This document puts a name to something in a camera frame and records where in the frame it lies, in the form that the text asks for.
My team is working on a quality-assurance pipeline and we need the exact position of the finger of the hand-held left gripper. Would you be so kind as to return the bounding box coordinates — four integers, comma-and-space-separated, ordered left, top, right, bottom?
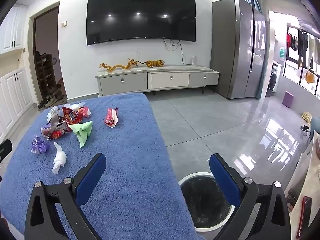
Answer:
0, 139, 13, 159

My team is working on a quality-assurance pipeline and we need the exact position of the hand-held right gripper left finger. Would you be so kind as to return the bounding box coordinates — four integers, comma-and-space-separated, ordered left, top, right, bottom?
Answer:
24, 152, 107, 240

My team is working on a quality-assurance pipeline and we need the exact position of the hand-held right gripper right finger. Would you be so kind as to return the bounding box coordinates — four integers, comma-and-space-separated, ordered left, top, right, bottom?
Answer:
209, 153, 292, 240

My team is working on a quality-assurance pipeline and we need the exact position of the white round trash bin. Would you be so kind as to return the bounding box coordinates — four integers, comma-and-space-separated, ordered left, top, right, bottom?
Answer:
178, 172, 237, 232

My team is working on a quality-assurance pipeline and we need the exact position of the purple wrapper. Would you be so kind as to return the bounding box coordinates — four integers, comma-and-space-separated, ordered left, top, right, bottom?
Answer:
31, 135, 51, 155

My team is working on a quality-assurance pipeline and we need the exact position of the white twisted tissue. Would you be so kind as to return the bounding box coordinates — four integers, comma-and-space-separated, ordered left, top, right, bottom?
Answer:
51, 142, 68, 175

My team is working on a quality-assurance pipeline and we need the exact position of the green paper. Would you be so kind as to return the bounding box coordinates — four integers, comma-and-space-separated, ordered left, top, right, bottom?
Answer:
69, 121, 94, 148

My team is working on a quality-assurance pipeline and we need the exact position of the dark maroon wrapper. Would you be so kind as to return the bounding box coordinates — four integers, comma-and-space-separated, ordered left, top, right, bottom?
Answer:
41, 116, 72, 141

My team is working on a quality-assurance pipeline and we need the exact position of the white plastic wrapper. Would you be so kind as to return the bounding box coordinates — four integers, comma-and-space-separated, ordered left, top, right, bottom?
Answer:
46, 106, 59, 121

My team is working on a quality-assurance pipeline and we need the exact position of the red and pink wrapper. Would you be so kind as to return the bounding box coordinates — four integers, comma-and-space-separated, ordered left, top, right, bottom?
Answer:
104, 107, 119, 128

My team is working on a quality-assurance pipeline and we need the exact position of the red snack bag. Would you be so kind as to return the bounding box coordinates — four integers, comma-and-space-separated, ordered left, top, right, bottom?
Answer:
61, 106, 83, 126

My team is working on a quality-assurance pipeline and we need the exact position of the blue fluffy blanket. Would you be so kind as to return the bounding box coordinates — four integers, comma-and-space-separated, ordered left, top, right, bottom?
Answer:
0, 93, 200, 240

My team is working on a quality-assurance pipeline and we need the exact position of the white base cabinet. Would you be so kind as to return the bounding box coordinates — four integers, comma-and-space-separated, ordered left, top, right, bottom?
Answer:
0, 66, 33, 141

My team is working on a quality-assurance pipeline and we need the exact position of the pile of shoes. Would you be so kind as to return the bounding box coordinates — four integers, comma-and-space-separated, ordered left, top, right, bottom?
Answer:
37, 83, 65, 109

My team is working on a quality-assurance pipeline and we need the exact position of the dark shoe rack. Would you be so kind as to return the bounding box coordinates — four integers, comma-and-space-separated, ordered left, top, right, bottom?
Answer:
35, 52, 57, 101

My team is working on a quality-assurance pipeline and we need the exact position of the red phone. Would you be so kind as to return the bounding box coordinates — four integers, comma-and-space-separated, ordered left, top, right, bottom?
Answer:
296, 196, 313, 239

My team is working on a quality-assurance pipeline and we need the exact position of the purple stool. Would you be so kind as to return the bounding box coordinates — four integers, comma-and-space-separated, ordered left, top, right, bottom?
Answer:
282, 91, 296, 109

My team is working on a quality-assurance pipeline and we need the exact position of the white washing machine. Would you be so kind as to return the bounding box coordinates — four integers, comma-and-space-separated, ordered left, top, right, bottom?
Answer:
265, 61, 283, 98

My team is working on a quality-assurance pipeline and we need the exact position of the golden dragon figurine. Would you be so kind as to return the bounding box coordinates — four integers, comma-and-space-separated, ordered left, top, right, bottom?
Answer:
99, 58, 140, 74

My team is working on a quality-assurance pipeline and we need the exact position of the grey white television cabinet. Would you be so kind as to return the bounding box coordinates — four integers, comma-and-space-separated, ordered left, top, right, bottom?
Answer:
94, 65, 221, 97

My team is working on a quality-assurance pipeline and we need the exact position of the grey double door refrigerator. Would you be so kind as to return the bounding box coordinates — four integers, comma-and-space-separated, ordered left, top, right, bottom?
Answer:
210, 0, 267, 100

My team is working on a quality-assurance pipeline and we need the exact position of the golden tiger figurine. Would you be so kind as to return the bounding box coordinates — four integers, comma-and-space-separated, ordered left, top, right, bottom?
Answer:
144, 59, 166, 68

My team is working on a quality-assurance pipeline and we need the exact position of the orange hanging garment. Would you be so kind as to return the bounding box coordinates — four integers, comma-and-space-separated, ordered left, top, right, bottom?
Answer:
305, 70, 316, 84

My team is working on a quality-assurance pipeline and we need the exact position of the black hanging garment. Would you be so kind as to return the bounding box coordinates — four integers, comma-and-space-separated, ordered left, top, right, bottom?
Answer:
297, 31, 309, 68

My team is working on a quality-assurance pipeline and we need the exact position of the blue striped curtain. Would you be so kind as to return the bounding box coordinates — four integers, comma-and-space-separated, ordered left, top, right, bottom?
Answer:
241, 0, 263, 13

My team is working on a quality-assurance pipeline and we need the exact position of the white wall cabinet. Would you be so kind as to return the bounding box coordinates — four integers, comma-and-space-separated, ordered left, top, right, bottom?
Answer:
0, 5, 26, 54

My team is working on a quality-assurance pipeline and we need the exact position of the black television cable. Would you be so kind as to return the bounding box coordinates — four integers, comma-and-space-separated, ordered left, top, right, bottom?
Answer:
163, 39, 191, 66

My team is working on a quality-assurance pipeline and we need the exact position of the black wall television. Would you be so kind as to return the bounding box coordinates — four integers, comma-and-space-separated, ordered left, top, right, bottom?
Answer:
86, 0, 196, 46

